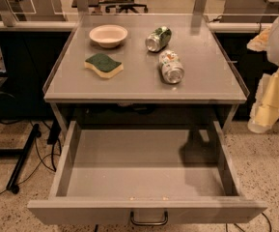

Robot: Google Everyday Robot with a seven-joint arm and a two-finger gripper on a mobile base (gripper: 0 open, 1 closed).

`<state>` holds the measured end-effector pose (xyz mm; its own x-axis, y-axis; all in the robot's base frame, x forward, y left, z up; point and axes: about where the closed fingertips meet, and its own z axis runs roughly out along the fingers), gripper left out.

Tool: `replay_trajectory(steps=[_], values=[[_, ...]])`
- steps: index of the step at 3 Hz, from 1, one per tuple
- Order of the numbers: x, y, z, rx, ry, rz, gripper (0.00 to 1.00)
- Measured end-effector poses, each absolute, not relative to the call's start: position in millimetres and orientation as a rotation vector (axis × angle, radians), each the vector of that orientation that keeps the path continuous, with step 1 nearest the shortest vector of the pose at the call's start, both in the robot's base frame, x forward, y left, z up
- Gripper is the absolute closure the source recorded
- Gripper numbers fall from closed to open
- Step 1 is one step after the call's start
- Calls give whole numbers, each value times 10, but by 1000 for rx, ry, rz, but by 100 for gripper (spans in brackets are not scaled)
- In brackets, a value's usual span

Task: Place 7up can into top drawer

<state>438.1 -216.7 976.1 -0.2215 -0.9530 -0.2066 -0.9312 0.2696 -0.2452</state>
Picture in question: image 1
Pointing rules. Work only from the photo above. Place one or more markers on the white green 7up can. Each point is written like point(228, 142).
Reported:
point(170, 66)

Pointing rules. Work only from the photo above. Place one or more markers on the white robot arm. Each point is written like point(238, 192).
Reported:
point(265, 110)

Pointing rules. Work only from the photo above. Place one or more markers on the dark green soda can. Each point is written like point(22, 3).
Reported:
point(158, 39)

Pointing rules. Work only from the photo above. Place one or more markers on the open grey top drawer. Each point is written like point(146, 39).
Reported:
point(104, 175)

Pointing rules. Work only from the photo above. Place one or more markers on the grey cabinet table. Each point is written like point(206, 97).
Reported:
point(208, 76)

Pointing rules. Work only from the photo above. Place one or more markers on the white bowl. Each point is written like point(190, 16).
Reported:
point(108, 36)

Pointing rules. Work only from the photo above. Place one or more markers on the green yellow sponge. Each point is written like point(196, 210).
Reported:
point(103, 65)

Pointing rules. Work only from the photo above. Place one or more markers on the black stand leg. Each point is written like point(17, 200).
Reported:
point(12, 185)

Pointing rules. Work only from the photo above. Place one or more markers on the black drawer handle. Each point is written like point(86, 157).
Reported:
point(137, 220)

